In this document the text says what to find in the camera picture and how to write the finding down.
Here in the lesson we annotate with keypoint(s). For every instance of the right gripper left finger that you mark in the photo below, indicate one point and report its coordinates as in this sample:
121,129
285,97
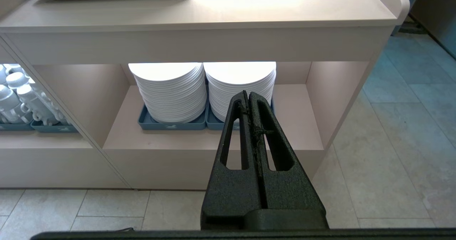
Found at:
231,193

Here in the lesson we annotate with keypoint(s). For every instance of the beige counter shelf unit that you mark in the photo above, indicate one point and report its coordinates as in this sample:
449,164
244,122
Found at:
213,15

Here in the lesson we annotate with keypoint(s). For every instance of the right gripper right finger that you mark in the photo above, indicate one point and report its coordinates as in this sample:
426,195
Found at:
295,193

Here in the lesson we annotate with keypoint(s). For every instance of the blue plate tray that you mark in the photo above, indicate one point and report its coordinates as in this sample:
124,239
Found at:
213,124
171,126

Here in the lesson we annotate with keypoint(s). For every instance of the blue cup tray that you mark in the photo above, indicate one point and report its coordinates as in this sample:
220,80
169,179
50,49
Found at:
53,128
14,127

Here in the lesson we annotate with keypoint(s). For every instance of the group of white cups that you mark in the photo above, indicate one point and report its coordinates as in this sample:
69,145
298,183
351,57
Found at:
34,102

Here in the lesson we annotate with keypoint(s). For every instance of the white mug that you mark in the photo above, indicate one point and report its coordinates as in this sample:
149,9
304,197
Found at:
9,101
16,80
12,68

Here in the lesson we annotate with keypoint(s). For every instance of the stack of white plates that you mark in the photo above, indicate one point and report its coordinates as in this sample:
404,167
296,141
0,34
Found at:
235,77
167,90

